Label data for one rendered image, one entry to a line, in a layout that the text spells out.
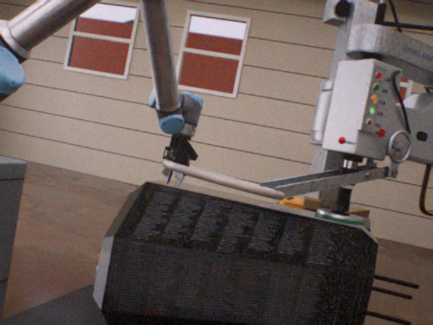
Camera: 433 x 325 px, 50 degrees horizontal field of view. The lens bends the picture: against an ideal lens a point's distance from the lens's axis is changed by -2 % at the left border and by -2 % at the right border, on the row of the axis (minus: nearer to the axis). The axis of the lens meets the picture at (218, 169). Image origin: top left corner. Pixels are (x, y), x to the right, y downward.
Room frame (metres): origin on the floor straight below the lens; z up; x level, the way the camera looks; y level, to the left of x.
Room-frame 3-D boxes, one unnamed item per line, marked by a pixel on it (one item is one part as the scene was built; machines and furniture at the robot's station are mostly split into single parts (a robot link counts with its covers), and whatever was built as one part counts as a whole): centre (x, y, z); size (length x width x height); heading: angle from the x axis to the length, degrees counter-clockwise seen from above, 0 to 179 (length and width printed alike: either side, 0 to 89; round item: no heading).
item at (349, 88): (2.20, -0.66, 1.30); 0.36 x 0.22 x 0.45; 120
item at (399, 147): (2.11, -0.75, 1.18); 0.15 x 0.10 x 0.15; 120
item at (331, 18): (2.99, -0.55, 2.00); 0.20 x 0.18 x 0.15; 163
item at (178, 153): (1.93, 0.18, 0.99); 0.09 x 0.08 x 0.12; 150
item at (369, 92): (2.02, -0.59, 1.35); 0.08 x 0.03 x 0.28; 120
